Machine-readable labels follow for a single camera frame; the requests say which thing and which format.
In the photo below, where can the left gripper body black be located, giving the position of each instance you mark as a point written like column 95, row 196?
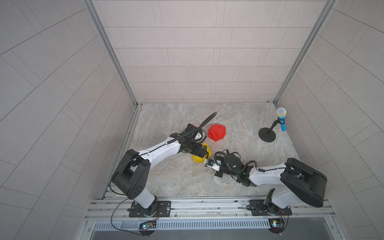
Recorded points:
column 194, row 148

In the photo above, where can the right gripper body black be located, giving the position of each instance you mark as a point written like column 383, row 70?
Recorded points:
column 224, row 168

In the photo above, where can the yellow piggy bank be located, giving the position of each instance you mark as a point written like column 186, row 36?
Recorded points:
column 202, row 160

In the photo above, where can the red piggy bank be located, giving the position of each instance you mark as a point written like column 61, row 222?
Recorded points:
column 217, row 132

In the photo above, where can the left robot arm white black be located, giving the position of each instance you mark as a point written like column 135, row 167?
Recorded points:
column 132, row 173

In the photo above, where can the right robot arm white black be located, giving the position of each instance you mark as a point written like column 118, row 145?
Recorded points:
column 301, row 182

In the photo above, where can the black microphone stand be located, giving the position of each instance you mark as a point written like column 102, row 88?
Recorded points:
column 267, row 134

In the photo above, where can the blue toy microphone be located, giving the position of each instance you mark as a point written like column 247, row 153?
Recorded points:
column 281, row 113

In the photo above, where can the right controller board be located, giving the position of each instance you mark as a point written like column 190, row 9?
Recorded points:
column 277, row 226

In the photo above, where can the controller board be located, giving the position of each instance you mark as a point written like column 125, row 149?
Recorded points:
column 147, row 228
column 277, row 226

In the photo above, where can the left controller board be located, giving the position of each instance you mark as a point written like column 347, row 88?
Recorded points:
column 147, row 228

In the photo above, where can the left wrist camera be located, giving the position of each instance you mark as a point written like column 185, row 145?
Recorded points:
column 198, row 137

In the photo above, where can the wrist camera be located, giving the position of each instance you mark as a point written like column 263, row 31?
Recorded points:
column 198, row 137
column 213, row 164

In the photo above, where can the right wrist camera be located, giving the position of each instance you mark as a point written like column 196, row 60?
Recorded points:
column 213, row 164

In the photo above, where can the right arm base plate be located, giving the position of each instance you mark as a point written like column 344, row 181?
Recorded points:
column 260, row 208

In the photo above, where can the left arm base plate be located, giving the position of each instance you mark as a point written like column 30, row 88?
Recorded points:
column 156, row 209

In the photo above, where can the aluminium rail frame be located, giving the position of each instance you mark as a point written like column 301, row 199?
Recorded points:
column 209, row 213

